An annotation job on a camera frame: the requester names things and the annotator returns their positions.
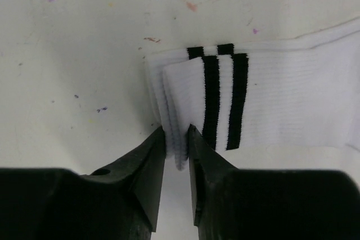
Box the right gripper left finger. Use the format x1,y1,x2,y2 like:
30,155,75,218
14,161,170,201
1,128,165,239

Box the white sock black stripes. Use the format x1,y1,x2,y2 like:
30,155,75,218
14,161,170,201
145,19,359,170

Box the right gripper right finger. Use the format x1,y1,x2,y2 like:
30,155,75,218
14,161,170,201
187,126,359,239

